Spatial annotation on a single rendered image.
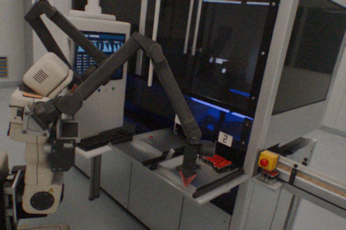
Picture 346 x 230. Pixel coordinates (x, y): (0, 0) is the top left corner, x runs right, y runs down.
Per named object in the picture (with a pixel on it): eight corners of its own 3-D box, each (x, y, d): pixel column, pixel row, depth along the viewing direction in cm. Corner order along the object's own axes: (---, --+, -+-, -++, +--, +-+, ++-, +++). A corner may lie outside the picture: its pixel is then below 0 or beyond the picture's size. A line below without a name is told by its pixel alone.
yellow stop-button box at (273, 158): (264, 161, 148) (267, 149, 146) (277, 167, 143) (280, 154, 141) (257, 165, 143) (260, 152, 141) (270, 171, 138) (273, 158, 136)
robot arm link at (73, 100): (139, 26, 116) (140, 22, 106) (161, 52, 119) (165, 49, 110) (58, 102, 115) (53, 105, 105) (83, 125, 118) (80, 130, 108)
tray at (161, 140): (172, 131, 196) (172, 126, 195) (200, 145, 179) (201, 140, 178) (132, 141, 172) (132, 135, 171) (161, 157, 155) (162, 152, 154)
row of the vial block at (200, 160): (197, 159, 158) (198, 151, 157) (223, 173, 147) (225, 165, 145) (194, 160, 157) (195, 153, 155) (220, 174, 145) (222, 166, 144)
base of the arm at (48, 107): (33, 104, 113) (28, 114, 102) (51, 93, 114) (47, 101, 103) (47, 120, 117) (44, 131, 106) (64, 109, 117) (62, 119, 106)
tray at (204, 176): (200, 154, 166) (200, 148, 165) (237, 173, 149) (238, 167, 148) (156, 169, 142) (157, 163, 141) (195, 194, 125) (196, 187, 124)
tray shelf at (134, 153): (166, 131, 199) (166, 128, 199) (255, 174, 154) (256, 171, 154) (107, 145, 166) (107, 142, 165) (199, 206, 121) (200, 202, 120)
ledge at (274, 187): (264, 173, 157) (265, 170, 157) (286, 183, 149) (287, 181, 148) (251, 180, 147) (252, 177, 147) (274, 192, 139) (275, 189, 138)
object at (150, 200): (138, 145, 377) (144, 80, 351) (288, 234, 244) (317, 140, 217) (65, 164, 307) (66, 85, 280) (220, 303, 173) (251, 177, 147)
